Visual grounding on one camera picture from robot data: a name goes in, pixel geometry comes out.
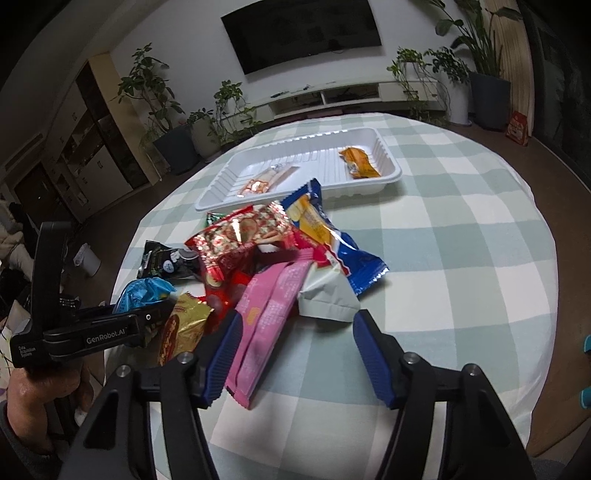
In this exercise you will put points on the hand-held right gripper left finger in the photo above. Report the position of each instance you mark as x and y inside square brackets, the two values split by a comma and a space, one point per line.
[226, 350]

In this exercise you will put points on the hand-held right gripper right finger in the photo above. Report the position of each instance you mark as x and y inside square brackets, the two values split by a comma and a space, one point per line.
[374, 360]

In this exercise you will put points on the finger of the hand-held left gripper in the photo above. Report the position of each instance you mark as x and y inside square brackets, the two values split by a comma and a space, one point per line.
[152, 314]

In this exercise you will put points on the light blue snack packet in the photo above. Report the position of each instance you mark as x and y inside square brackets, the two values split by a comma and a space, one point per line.
[138, 293]

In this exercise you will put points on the black snack packet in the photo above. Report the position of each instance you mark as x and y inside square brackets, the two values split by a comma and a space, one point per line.
[159, 261]

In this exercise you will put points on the pink snack packet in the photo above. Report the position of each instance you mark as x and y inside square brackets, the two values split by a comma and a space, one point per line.
[272, 314]

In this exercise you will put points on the blue yellow chip bag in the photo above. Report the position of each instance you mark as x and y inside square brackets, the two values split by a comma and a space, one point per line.
[360, 265]

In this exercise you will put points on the red heart-print chocolate packet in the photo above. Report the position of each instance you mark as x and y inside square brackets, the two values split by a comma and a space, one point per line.
[240, 235]

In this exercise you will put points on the white plastic tray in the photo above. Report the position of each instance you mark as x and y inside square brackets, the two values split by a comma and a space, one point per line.
[314, 157]

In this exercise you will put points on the person's left forearm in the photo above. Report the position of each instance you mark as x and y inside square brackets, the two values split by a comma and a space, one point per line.
[18, 457]

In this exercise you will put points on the person's left hand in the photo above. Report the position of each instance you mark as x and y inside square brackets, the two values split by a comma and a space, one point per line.
[41, 392]

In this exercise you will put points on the gold red snack packet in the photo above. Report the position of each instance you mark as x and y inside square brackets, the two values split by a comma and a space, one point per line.
[184, 327]

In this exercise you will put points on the white waste bin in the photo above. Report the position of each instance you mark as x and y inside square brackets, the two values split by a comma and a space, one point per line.
[87, 262]

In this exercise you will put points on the white snack packet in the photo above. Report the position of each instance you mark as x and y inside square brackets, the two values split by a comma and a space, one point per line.
[323, 290]

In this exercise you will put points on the green snack packet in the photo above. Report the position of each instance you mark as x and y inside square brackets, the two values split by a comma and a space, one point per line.
[213, 218]

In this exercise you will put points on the wooden shelving cabinet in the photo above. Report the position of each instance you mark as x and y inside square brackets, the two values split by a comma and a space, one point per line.
[106, 161]

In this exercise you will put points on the green white checked tablecloth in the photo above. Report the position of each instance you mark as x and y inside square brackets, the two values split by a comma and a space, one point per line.
[438, 230]

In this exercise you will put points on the tall plant in dark pot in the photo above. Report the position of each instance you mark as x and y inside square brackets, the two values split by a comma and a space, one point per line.
[178, 147]

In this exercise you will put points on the clear sausage snack packet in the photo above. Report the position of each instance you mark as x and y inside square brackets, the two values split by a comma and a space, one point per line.
[263, 182]

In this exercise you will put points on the plant in grey pot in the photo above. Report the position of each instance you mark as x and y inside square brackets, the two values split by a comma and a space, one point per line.
[205, 136]

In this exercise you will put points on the orange snack packet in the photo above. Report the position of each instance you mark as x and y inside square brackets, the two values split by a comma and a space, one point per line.
[360, 162]

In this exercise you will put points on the teal plastic stool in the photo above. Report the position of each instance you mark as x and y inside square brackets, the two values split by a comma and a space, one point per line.
[587, 344]

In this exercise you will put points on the trailing green plant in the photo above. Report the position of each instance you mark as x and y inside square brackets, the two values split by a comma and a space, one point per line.
[228, 97]
[411, 64]

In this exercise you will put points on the white television cabinet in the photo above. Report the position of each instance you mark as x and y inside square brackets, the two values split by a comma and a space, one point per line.
[369, 93]

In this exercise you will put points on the plant in white pot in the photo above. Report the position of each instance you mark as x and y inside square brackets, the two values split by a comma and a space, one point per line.
[459, 104]

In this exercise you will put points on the red gift bag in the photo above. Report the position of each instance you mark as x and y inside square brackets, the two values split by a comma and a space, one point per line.
[517, 130]

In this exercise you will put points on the large-leaf plant in dark pot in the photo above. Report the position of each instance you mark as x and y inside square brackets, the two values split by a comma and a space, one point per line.
[489, 101]

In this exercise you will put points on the dark glass sliding door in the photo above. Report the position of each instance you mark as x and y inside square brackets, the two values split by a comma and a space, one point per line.
[558, 69]

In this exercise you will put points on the wall television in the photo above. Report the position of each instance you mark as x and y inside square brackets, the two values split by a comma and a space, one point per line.
[300, 32]

